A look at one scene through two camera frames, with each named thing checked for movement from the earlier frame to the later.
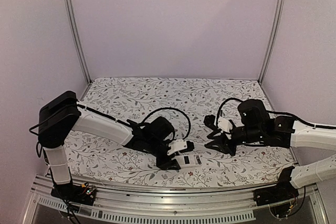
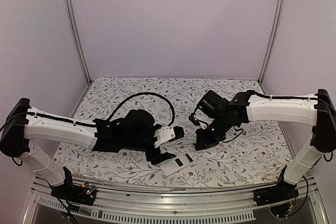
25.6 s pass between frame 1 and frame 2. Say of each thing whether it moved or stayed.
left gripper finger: moved
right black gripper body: moved
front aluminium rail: stayed
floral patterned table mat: stayed
